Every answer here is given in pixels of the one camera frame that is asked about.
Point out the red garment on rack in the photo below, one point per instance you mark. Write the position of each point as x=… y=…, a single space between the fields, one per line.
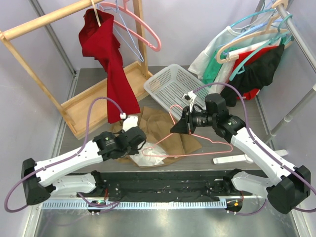
x=250 y=94

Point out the blue wire hanger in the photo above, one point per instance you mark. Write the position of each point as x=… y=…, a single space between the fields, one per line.
x=133 y=48

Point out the light blue hanger on rack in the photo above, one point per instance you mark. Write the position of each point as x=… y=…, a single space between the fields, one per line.
x=267 y=6

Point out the teal plastic hanger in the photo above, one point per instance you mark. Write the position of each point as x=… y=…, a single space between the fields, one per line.
x=274 y=26

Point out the beige plastic hanger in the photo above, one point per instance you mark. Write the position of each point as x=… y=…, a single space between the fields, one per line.
x=96 y=13

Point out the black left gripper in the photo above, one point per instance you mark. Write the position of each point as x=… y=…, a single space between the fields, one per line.
x=134 y=151

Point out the white garment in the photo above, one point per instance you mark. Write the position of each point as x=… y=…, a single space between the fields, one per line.
x=225 y=36

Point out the wooden clothes rack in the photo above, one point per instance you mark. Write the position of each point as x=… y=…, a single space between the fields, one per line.
x=26 y=113

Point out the red skirt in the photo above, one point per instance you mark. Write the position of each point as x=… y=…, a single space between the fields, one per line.
x=101 y=44

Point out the beige hanger on metal rack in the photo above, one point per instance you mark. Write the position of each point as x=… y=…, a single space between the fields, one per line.
x=247 y=39

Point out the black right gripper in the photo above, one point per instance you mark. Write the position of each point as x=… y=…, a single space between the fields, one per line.
x=181 y=126

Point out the pink wire hanger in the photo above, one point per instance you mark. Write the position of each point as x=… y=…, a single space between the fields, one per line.
x=177 y=146

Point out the thick pink plastic hanger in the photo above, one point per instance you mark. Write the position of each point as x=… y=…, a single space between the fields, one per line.
x=140 y=24

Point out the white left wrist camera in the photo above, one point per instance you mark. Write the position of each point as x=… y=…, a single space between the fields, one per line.
x=130 y=122

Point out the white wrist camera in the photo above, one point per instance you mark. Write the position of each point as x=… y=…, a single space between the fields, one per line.
x=130 y=122
x=190 y=98

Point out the tan cloth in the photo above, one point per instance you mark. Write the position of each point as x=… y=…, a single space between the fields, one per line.
x=156 y=124

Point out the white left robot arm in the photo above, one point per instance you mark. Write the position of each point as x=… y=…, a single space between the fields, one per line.
x=39 y=186

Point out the white mesh basket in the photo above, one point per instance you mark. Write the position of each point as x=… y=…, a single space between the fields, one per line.
x=169 y=85

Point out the green garment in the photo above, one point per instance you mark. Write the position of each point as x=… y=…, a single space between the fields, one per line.
x=215 y=72

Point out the black garment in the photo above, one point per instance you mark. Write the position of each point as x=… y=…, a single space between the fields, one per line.
x=260 y=73

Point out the metal clothes rack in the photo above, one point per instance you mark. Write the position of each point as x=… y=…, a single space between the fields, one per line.
x=287 y=107

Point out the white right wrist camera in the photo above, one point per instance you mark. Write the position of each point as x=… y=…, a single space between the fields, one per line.
x=190 y=98

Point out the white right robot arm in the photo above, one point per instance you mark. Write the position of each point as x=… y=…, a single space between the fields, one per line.
x=285 y=185

